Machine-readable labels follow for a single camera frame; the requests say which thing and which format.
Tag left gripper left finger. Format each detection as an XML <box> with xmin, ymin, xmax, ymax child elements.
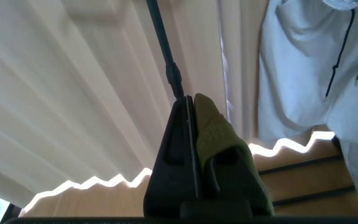
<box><xmin>143</xmin><ymin>95</ymin><xmax>202</xmax><ymax>218</ymax></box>

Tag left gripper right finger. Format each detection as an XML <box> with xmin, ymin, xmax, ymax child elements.
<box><xmin>199</xmin><ymin>146</ymin><xmax>269</xmax><ymax>218</ymax></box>

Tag green garment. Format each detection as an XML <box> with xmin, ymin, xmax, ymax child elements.
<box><xmin>193</xmin><ymin>92</ymin><xmax>275</xmax><ymax>217</ymax></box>

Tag pale grey shorts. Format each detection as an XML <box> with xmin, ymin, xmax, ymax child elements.
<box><xmin>257</xmin><ymin>0</ymin><xmax>358</xmax><ymax>215</ymax></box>

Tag black clothes rack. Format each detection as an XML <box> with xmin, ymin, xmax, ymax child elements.
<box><xmin>145</xmin><ymin>0</ymin><xmax>357</xmax><ymax>207</ymax></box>

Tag beige curtain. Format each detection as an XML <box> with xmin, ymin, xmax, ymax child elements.
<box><xmin>0</xmin><ymin>0</ymin><xmax>335</xmax><ymax>208</ymax></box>

